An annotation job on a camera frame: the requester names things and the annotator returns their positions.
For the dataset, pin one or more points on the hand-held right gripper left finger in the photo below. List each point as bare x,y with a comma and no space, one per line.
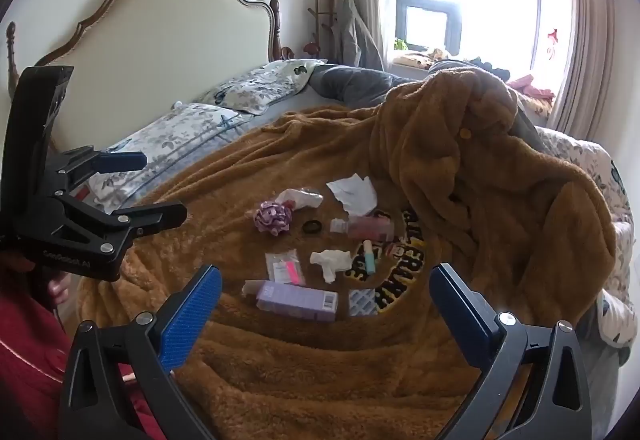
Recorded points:
192,315

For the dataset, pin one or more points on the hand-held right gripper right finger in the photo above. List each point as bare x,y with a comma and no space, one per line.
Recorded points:
460,315

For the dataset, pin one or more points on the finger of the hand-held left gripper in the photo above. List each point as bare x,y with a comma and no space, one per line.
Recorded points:
150,216
122,161

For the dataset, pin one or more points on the cream and teal tube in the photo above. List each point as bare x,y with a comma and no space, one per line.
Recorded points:
370,260

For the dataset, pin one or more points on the person's left hand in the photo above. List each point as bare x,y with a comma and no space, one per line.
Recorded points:
59,292

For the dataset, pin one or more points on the small patterned packet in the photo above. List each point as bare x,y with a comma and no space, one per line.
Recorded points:
363,302

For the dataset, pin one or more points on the small clear plastic bag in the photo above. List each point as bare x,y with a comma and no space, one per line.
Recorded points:
285,267

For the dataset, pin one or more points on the purple carton box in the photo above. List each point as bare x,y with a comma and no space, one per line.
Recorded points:
297,301

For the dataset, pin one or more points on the purple scrunchie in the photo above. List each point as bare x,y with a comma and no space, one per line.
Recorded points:
272,218

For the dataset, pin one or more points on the pink clear bottle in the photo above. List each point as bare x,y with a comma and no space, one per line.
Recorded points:
370,226

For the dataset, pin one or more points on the brown fleece blanket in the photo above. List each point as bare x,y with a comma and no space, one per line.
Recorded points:
310,385

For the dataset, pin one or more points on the crumpled white tissue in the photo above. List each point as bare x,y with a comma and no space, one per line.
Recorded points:
330,262

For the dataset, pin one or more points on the white plastic wrapper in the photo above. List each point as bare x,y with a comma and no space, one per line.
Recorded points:
297,197

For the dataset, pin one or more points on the small floral pillow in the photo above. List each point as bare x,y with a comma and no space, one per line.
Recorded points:
260,87

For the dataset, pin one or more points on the flat white paper tissue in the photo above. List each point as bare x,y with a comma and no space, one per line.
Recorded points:
355,194

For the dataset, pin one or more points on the person's red clothing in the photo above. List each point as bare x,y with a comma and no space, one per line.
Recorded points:
25,370

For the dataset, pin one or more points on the grey blanket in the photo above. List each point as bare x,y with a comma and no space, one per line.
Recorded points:
527,127

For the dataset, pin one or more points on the floral duvet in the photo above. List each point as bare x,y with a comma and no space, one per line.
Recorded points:
600,165

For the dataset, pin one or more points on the pink cloth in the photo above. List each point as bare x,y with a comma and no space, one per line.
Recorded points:
530,86

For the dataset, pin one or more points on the grey bolster pillow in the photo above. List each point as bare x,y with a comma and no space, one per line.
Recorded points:
360,85

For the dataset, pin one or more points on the wooden coat rack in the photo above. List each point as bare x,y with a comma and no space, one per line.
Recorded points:
320,10

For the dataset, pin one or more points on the grey hanging garment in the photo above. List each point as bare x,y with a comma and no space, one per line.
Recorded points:
355,35

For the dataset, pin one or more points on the small green plant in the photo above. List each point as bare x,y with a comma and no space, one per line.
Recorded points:
400,44

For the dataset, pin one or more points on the red window decoration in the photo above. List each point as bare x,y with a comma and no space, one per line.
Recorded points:
552,42

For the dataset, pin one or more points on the dark framed window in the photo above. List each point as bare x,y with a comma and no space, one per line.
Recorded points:
475,0

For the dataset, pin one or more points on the cream headboard with wooden frame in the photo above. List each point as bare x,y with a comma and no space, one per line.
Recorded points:
175,45

